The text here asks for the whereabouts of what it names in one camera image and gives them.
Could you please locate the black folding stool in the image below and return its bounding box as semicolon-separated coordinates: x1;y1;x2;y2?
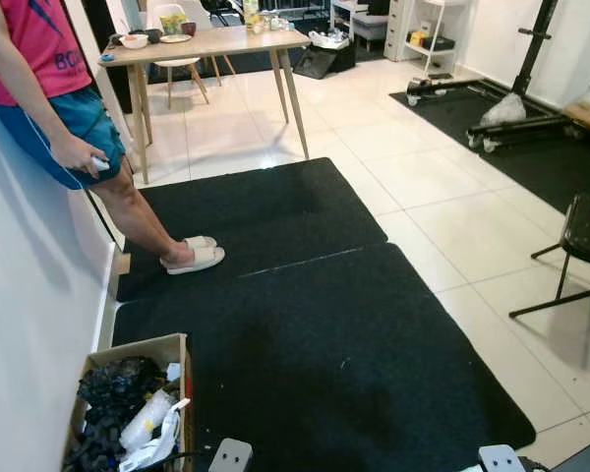
508;193;590;320

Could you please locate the black gym mat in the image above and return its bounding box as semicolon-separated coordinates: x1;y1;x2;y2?
389;84;590;213

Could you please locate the wooden box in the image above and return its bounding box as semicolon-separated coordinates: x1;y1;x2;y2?
562;101;590;139

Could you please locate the grey-white plastic sack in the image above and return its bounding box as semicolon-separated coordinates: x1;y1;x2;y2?
480;92;528;127

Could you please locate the black squat rack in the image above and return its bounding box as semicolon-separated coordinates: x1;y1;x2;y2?
406;0;590;154

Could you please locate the white shelving unit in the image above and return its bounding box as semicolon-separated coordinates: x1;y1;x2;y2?
384;0;473;78

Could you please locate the black floor mat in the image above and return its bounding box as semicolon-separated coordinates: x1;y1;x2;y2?
111;243;537;472
116;157;389;303

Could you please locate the white low table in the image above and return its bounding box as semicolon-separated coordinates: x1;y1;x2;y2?
330;0;390;52

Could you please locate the black floor bag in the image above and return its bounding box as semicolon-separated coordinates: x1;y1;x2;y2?
293;41;357;81

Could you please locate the white plastic bag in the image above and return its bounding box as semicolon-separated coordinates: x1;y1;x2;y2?
310;29;351;50

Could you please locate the white slipper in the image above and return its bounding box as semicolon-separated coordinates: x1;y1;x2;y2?
161;246;226;276
182;235;218;253

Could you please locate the wooden dining table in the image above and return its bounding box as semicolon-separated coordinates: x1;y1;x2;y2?
98;27;313;186

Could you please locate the white plastic chair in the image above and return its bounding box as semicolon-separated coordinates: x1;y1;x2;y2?
182;0;237;78
149;3;212;107

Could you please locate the cardboard box with orange sticker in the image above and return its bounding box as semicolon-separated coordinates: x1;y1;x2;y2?
62;332;196;472

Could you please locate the clear plastic bottle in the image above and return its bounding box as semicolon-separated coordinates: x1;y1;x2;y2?
118;388;178;455

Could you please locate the black crumpled material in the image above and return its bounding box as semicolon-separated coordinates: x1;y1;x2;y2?
67;356;170;472

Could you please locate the person in pink shirt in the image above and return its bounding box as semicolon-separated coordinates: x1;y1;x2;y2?
0;0;200;268

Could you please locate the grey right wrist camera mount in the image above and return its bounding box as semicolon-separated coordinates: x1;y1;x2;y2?
477;444;524;472

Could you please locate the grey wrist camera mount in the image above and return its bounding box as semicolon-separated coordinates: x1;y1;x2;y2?
477;444;524;472
207;439;254;472

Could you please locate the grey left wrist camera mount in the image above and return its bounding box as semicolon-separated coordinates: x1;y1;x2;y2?
207;439;254;472

